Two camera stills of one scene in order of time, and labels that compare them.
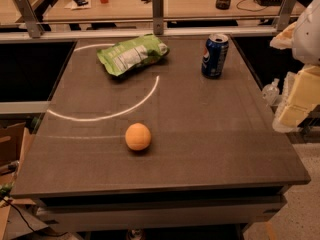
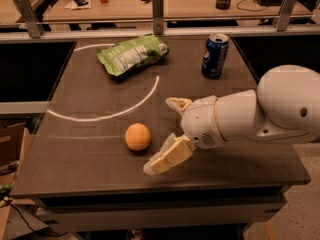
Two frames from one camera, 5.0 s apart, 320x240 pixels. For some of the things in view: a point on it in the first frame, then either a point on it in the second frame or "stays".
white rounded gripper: (308, 37) -> (200, 122)
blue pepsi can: (216, 47) stays
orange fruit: (137, 136) stays
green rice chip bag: (128, 56) stays
